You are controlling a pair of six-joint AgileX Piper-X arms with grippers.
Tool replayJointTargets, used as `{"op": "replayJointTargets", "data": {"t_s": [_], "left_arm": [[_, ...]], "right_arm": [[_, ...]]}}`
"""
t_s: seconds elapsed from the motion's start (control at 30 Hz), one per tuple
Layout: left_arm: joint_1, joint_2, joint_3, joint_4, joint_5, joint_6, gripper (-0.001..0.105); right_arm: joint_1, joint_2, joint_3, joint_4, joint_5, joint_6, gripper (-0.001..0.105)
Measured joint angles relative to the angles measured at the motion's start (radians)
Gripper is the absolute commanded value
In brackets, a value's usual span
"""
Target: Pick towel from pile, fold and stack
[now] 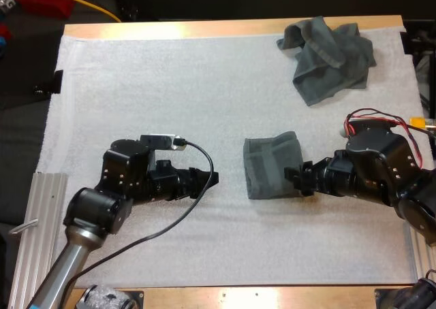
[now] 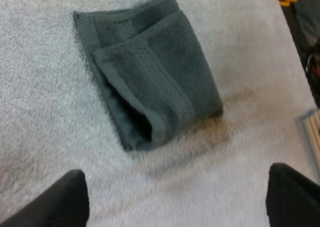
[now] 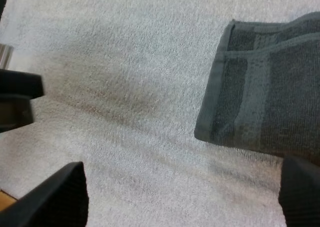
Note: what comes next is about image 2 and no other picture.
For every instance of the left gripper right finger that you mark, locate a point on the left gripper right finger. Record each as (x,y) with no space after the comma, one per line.
(292,197)

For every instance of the folded grey-green towel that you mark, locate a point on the folded grey-green towel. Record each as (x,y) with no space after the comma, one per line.
(147,72)

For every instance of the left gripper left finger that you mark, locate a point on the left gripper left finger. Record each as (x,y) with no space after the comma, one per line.
(60,202)

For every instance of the ribbed aluminium rail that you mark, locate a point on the ribbed aluminium rail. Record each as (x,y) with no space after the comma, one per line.
(310,134)

